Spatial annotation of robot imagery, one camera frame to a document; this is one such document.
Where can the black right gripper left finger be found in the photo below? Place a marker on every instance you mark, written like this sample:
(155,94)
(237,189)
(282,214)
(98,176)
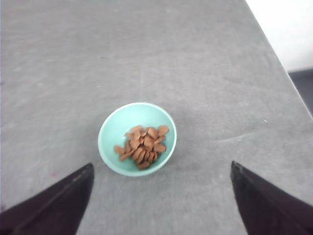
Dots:
(57,210)

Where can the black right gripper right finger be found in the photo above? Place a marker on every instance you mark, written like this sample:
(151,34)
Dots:
(265,209)

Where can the pile of brown beef pieces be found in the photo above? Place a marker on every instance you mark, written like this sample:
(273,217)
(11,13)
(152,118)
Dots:
(143,145)

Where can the teal green bowl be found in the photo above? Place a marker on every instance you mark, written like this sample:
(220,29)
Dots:
(114,128)

